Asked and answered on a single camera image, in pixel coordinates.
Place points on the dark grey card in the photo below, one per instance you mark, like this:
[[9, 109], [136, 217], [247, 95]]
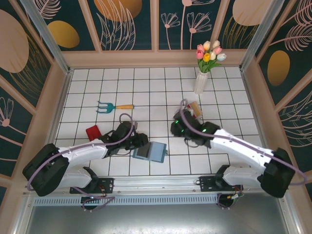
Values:
[[143, 151]]

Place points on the red card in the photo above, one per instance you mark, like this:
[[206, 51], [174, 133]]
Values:
[[190, 107]]

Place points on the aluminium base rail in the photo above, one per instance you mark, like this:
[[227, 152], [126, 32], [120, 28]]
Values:
[[158, 182]]

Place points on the aluminium frame post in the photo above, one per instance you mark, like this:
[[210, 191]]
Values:
[[260, 36], [48, 41]]

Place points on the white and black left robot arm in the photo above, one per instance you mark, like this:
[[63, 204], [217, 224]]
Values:
[[83, 151]]

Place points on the white ribbed vase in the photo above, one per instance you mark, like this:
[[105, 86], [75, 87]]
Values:
[[200, 84]]

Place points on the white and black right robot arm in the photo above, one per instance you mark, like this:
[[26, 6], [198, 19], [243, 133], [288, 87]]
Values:
[[239, 146]]

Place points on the pastel tulip bouquet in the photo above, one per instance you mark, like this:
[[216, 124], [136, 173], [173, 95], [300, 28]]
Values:
[[207, 57]]

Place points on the grey metal sheet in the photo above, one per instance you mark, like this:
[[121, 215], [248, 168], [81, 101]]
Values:
[[158, 219]]

